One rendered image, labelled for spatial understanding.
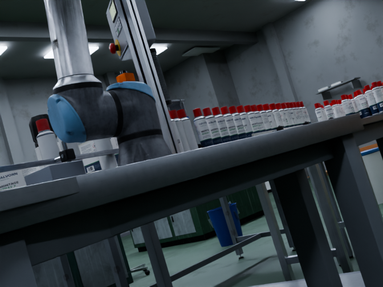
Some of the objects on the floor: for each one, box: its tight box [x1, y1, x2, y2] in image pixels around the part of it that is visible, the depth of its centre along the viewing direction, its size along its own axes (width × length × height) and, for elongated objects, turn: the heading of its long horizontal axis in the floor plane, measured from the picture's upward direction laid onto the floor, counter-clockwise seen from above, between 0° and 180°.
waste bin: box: [207, 201, 243, 247], centre depth 571 cm, size 41×38×48 cm
